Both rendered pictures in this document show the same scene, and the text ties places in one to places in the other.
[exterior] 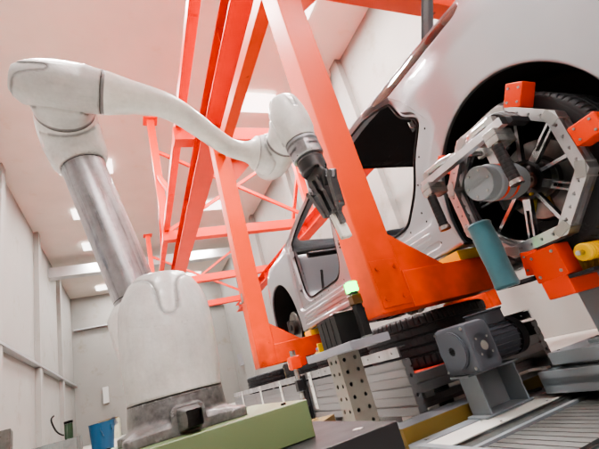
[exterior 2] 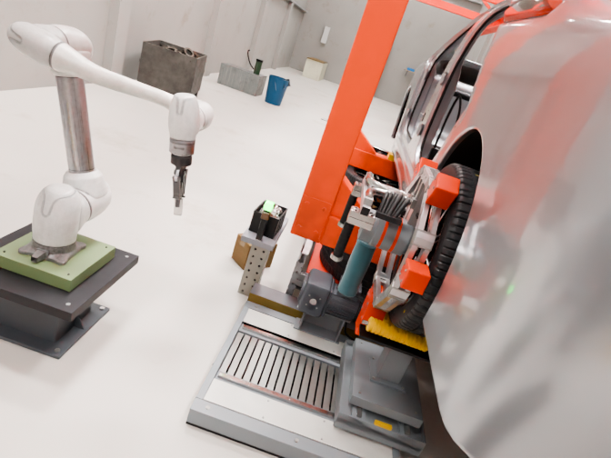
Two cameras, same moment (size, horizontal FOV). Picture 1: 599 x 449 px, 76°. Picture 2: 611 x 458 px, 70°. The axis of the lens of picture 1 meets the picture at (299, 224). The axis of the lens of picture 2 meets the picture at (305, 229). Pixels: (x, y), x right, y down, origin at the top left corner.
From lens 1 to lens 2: 1.61 m
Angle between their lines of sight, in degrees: 51
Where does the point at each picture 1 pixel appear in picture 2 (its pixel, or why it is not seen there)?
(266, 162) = not seen: hidden behind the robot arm
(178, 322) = (46, 221)
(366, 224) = (326, 166)
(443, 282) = not seen: hidden behind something
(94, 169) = (67, 89)
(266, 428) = (52, 279)
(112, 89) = (56, 65)
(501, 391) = (333, 324)
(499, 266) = (345, 278)
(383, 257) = (321, 198)
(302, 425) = (65, 286)
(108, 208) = (69, 119)
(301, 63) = not seen: outside the picture
